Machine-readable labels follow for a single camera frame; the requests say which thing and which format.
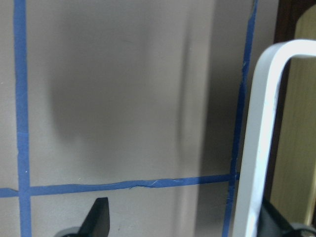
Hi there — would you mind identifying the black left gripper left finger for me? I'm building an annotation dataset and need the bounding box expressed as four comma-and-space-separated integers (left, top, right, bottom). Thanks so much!
76, 197, 109, 237

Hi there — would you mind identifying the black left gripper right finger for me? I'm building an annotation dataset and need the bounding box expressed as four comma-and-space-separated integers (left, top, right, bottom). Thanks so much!
257, 198, 296, 237

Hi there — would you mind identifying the dark wooden drawer box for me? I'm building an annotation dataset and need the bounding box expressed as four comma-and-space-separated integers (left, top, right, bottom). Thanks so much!
232, 0, 316, 237

